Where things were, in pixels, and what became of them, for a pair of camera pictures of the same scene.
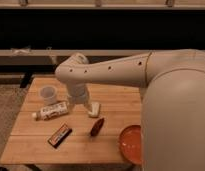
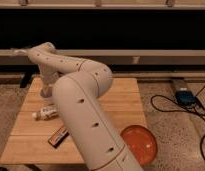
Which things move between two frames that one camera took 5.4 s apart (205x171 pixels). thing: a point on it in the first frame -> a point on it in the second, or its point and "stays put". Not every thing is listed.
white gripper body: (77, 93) -> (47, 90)
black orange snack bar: (59, 137) stays put
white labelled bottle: (53, 110) stays put
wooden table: (50, 131) stays put
